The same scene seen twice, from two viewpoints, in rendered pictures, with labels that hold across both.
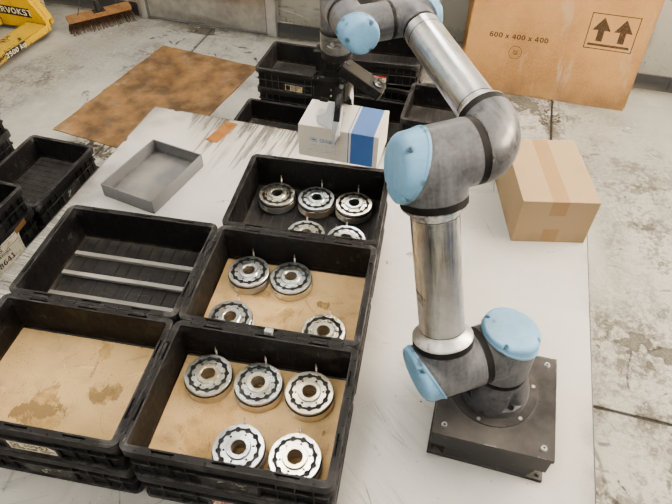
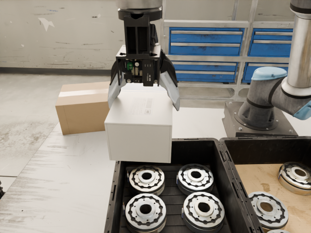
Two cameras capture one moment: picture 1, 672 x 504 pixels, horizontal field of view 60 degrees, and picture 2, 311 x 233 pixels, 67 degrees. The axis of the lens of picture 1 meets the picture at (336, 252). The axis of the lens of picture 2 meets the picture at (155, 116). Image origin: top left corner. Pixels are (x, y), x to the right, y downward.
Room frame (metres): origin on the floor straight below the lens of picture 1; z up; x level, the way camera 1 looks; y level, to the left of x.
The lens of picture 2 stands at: (1.28, 0.42, 1.37)
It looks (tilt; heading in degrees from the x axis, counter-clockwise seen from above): 33 degrees down; 259
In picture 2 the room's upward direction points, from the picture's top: straight up
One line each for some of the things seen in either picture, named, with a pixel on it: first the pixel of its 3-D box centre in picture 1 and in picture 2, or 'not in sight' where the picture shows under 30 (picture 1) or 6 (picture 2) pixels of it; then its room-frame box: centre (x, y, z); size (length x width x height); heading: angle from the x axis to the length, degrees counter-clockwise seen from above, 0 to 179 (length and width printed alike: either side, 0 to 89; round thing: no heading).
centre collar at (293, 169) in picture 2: (323, 331); (300, 173); (0.77, 0.03, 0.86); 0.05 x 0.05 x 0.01
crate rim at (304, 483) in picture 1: (246, 398); not in sight; (0.57, 0.17, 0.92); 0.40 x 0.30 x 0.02; 81
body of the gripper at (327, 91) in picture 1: (333, 73); (140, 47); (1.22, 0.01, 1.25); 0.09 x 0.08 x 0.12; 75
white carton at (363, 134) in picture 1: (343, 132); (144, 115); (1.22, -0.01, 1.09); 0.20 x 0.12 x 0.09; 75
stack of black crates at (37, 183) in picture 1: (48, 200); not in sight; (1.81, 1.21, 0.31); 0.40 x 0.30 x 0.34; 165
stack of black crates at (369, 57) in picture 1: (377, 90); not in sight; (2.63, -0.19, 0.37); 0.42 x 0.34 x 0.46; 75
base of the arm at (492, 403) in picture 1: (496, 375); (258, 108); (0.67, -0.35, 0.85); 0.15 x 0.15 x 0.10
